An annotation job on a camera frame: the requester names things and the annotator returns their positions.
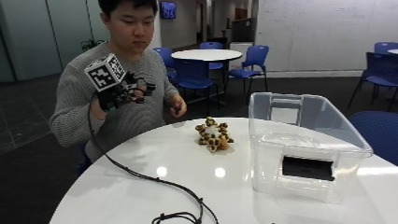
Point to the black label on bin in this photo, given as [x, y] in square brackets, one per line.
[307, 168]

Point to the white marker cube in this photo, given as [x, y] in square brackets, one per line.
[105, 73]

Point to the wall screen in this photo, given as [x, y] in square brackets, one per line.
[167, 10]

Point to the black cabinet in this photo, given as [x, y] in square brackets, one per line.
[242, 30]

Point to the blue chair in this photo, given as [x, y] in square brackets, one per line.
[211, 46]
[165, 59]
[384, 47]
[379, 74]
[85, 158]
[193, 76]
[253, 62]
[379, 133]

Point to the clear plastic storage bin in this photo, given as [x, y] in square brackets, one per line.
[306, 140]

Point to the green potted plant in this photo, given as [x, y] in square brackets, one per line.
[90, 44]

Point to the spotted leopard plush toy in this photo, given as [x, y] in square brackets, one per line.
[213, 135]

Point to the round white table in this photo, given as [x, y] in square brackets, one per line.
[206, 54]
[394, 51]

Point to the the person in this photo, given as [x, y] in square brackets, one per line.
[136, 121]

